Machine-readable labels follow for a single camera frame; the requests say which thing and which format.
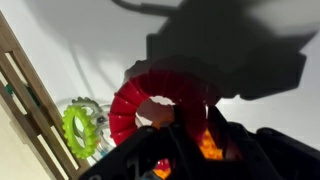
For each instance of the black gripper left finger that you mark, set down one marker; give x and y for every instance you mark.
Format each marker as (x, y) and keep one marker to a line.
(150, 156)

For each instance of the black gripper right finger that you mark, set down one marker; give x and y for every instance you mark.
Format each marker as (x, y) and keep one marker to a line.
(260, 156)

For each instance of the wooden slatted tray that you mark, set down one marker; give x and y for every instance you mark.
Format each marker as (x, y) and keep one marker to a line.
(33, 90)

